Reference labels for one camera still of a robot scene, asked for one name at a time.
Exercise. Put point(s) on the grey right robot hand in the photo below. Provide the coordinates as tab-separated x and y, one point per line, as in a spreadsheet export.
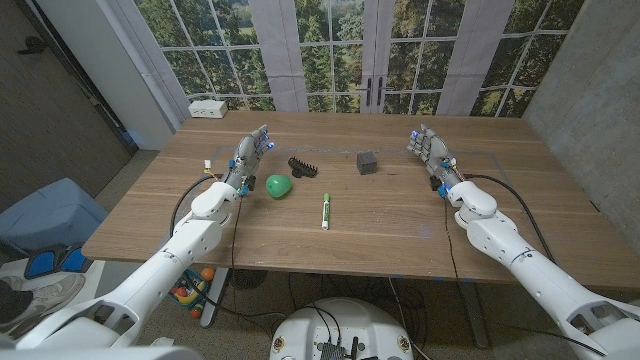
434	150

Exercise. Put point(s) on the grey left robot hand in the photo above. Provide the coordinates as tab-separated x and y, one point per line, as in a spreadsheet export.
246	152

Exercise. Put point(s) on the green marker cap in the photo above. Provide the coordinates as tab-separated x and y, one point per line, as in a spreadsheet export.
326	198

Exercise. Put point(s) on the white green-label marker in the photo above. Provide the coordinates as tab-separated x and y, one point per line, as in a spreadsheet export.
325	217

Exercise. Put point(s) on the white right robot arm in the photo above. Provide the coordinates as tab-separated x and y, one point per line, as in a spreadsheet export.
530	270

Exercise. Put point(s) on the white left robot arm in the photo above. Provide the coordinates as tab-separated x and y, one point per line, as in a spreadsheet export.
165	265

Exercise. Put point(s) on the green ball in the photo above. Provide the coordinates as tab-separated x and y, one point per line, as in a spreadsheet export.
278	186

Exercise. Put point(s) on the dark grey block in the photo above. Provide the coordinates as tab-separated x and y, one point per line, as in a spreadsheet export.
366	163

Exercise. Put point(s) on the white power strip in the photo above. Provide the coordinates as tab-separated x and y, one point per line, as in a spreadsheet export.
207	108

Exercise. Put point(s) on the black toothed hair clip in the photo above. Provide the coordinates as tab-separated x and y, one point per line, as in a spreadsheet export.
303	168

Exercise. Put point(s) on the printed window forest backdrop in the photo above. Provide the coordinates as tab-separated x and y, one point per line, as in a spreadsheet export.
320	55

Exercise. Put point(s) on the black round floor fan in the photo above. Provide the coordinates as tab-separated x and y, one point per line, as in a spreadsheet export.
247	278

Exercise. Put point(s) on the white table leg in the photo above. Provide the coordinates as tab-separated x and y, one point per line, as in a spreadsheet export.
215	295

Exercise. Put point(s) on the blue basket of toy fruit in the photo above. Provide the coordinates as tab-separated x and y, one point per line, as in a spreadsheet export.
187	295

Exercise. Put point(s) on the grey table leg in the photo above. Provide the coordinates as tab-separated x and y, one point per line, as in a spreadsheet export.
475	315

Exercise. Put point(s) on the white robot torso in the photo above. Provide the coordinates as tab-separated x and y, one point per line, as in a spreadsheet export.
345	325

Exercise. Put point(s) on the grey white sneaker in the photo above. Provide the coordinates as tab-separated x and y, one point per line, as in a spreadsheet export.
55	295

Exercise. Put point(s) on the dark trouser leg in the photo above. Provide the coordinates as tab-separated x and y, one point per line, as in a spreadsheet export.
12	302

